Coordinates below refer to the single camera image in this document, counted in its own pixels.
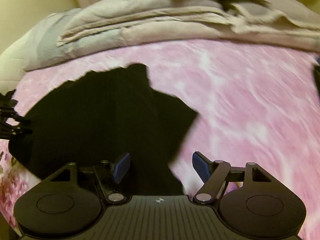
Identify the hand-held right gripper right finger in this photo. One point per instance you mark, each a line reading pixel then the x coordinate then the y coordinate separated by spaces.
pixel 200 166

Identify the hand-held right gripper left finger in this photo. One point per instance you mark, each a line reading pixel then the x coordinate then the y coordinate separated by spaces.
pixel 121 166

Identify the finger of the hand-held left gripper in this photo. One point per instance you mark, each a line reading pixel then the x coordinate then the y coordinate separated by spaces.
pixel 17 127
pixel 7 105

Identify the pink floral blanket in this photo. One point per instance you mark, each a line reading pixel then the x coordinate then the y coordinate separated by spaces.
pixel 250 117

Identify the grey duvet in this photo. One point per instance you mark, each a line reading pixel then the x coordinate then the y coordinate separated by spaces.
pixel 45 45

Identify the beige quilt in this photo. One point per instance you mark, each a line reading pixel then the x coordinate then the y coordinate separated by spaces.
pixel 175 20

